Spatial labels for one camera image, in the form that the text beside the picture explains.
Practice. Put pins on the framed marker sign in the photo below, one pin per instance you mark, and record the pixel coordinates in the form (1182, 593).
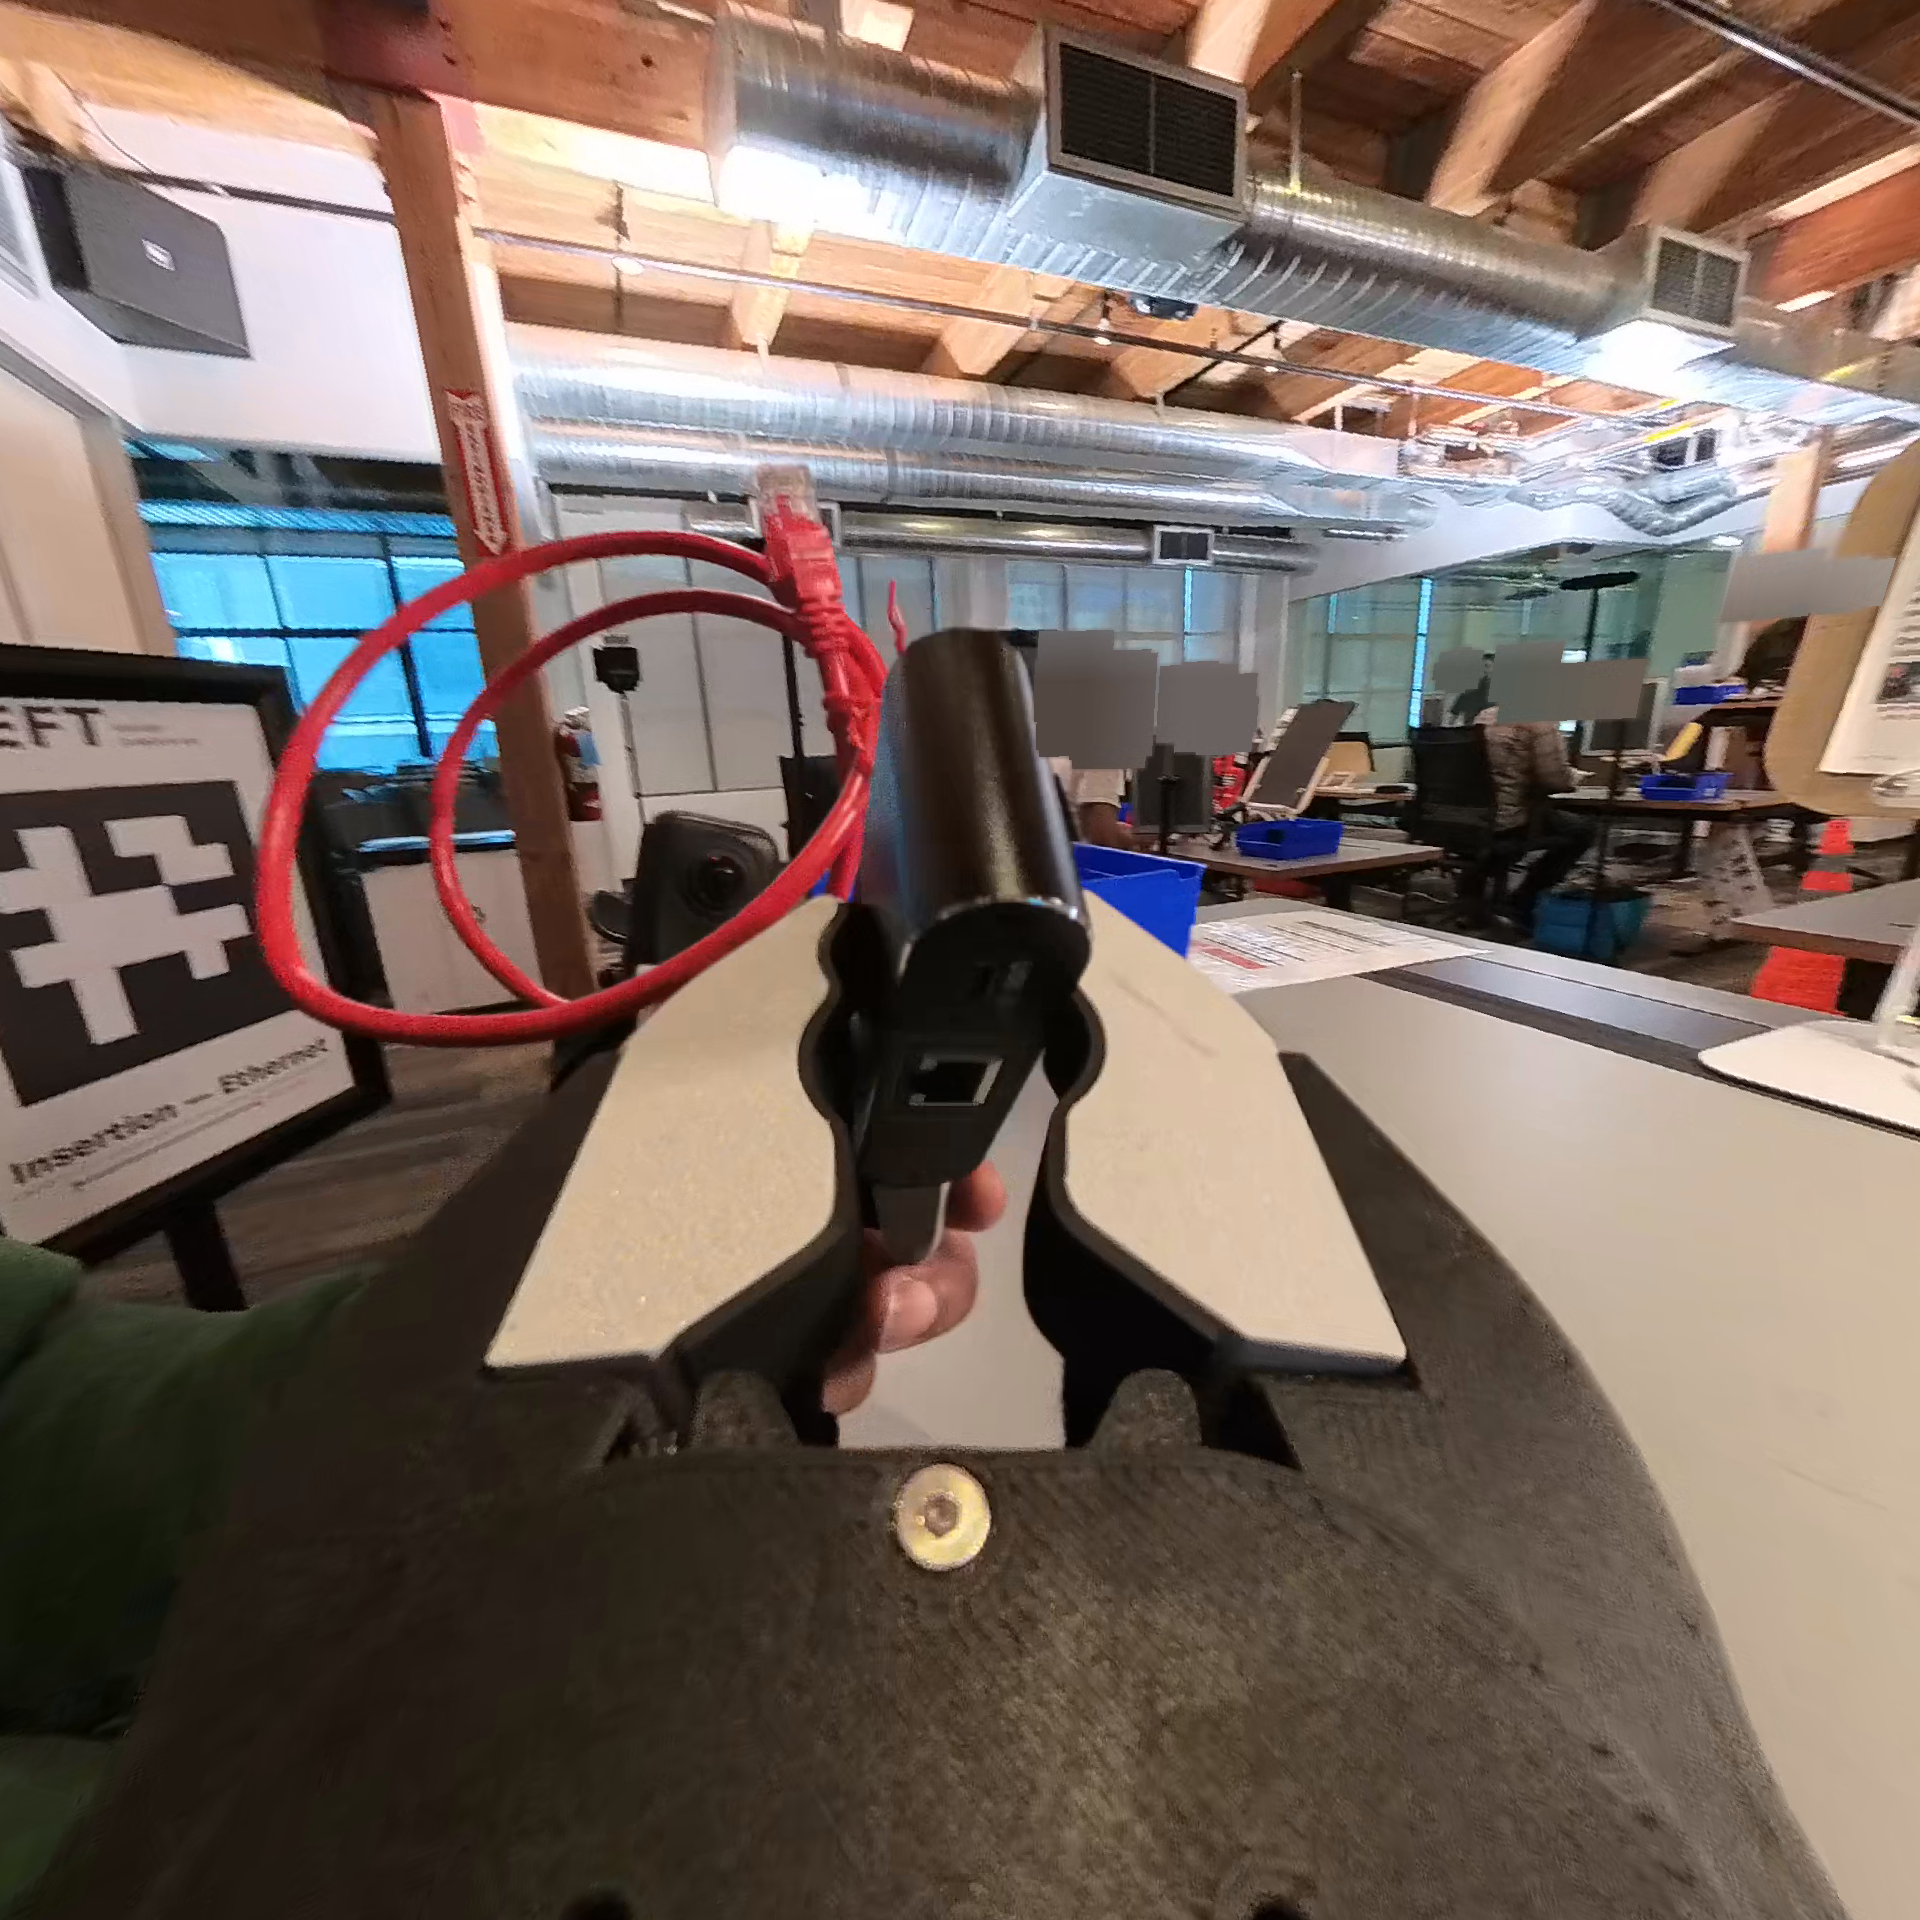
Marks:
(136, 930)

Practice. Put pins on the red arrow sign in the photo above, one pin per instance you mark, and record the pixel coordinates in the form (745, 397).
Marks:
(480, 465)

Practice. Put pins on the printed paper sheet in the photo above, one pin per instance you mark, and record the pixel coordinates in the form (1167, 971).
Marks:
(1319, 944)

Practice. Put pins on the blue bin on table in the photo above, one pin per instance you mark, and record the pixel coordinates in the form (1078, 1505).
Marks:
(1290, 838)

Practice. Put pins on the metal ventilation duct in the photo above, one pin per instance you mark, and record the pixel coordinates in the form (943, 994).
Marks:
(902, 428)
(870, 120)

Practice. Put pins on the black camera tripod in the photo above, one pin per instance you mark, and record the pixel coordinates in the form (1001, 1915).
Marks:
(618, 668)

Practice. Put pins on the blue plastic bin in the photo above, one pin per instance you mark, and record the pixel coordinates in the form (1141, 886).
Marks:
(1147, 892)

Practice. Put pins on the person's left hand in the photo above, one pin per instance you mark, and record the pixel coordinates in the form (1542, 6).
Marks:
(914, 1306)

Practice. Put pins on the small blue bin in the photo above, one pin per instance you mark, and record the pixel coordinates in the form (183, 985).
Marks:
(1682, 787)

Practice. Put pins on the black floor lamp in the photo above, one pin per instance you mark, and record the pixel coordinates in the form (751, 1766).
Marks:
(1598, 578)

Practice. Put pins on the small monitor on pole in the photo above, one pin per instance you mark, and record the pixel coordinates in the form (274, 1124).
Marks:
(1174, 795)

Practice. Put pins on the person's left forearm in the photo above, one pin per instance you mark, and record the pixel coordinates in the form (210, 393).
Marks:
(136, 1469)

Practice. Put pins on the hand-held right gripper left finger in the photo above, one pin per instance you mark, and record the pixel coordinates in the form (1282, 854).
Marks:
(675, 1201)

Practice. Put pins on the blue fabric bag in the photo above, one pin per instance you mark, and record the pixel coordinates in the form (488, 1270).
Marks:
(1590, 926)

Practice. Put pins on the red fire extinguisher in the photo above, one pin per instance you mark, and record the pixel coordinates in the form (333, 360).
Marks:
(582, 763)

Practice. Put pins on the black wall speaker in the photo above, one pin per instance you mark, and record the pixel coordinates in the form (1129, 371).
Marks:
(149, 264)

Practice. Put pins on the black office chair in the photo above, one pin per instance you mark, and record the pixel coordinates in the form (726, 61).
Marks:
(1447, 795)

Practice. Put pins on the black network switch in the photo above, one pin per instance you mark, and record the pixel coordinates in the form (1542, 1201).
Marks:
(961, 780)

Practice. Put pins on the white recycling cabinet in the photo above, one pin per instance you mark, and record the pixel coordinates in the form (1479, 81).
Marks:
(435, 930)

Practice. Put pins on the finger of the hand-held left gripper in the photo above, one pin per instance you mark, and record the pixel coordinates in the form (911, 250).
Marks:
(913, 1222)

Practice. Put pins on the wooden post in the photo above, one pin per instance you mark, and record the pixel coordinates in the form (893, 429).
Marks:
(511, 675)

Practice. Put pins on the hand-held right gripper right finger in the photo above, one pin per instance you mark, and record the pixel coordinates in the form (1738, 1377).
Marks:
(1214, 1201)

